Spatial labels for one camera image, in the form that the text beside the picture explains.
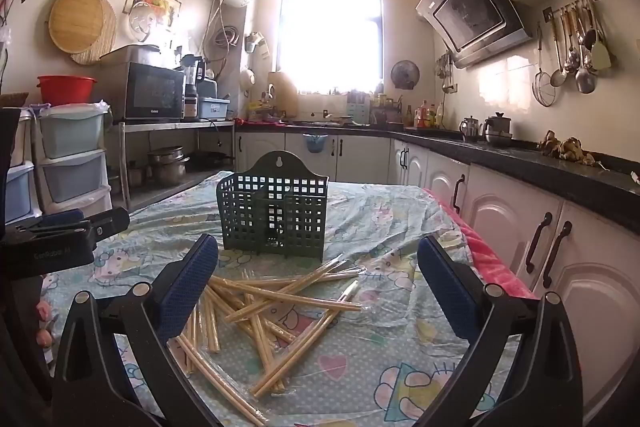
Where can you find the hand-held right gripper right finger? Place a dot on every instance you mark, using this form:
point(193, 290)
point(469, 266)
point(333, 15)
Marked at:
point(445, 287)

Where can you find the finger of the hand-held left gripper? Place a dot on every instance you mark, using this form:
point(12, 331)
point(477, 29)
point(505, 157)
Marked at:
point(110, 222)

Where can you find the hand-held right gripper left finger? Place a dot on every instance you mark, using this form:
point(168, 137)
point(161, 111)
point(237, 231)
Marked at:
point(190, 279)

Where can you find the pile of wooden chopsticks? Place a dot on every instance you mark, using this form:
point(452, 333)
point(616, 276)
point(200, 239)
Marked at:
point(300, 298)

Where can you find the green plastic utensil holder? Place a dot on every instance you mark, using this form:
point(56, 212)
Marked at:
point(300, 207)

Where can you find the small hanging utensils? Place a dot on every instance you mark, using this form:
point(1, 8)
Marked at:
point(444, 67)

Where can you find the row of hanging kitchen utensils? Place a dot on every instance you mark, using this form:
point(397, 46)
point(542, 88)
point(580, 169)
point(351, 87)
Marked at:
point(582, 77)

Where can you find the pink blanket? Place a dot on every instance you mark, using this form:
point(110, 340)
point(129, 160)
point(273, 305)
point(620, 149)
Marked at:
point(495, 267)

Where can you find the small steel pot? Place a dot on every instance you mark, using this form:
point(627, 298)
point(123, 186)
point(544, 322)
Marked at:
point(136, 174)

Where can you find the blue plastic drawer unit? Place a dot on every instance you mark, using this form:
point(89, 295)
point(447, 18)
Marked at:
point(20, 192)

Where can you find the stacked steel pots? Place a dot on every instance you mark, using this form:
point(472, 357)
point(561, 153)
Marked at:
point(167, 167)

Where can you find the white lower kitchen cabinets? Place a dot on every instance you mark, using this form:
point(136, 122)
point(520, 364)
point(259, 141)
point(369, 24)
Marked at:
point(500, 207)

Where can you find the metal shelf rack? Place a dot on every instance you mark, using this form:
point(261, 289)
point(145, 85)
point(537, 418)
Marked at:
point(165, 125)

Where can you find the black frying pan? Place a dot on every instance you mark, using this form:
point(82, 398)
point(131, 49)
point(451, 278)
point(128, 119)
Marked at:
point(210, 159)

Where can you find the cartoon printed tablecloth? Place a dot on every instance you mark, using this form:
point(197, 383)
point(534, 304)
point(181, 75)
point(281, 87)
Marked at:
point(350, 372)

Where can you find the black microwave oven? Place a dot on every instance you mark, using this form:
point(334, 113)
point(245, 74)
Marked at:
point(150, 92)

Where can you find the red plastic basin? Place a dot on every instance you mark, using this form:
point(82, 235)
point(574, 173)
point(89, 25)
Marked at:
point(65, 89)

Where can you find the black kitchen countertop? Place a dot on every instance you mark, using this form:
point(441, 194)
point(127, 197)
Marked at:
point(525, 162)

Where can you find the steel coffee press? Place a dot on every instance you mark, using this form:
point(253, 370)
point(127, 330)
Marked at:
point(471, 130)

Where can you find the black blender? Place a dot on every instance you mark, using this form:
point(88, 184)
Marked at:
point(191, 82)

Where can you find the steel kettle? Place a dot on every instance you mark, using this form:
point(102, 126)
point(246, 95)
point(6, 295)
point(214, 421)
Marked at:
point(497, 129)

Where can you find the steel pan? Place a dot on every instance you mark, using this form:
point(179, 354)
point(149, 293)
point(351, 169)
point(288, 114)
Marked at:
point(132, 54)

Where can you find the red cloth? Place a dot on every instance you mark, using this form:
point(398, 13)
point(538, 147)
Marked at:
point(255, 122)

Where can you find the cluster of condiment bottles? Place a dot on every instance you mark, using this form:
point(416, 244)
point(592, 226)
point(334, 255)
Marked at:
point(425, 116)

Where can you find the round woven straw tray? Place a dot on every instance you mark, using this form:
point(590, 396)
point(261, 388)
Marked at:
point(109, 42)

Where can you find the yellow container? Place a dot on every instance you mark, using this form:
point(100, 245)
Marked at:
point(260, 112)

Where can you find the ginger roots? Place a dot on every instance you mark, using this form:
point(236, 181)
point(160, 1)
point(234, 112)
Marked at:
point(565, 148)

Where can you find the blue hanging bin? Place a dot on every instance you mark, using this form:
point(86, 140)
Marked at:
point(315, 144)

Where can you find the white hanging colander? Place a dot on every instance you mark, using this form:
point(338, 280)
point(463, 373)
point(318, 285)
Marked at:
point(247, 81)

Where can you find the pale blue drawer organizer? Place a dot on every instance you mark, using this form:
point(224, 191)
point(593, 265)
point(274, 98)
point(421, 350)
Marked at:
point(358, 109)

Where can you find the glass pot lid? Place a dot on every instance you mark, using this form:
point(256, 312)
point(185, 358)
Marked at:
point(142, 22)

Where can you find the round bamboo tray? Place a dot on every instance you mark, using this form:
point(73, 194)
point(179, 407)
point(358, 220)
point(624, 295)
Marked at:
point(75, 19)

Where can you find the beige cutting board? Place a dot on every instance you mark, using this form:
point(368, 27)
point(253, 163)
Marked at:
point(284, 94)

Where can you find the black range hood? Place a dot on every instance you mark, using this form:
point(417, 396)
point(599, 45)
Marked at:
point(465, 12)

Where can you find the kitchen window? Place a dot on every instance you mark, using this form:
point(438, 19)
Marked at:
point(330, 32)

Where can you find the wall power outlet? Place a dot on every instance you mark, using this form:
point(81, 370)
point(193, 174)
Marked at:
point(450, 88)

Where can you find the round wall fan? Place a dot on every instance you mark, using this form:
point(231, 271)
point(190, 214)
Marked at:
point(405, 74)

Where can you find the fruit wall picture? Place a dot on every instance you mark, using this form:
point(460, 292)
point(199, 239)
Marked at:
point(160, 2)

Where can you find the white wall holder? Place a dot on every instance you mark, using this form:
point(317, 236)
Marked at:
point(254, 41)

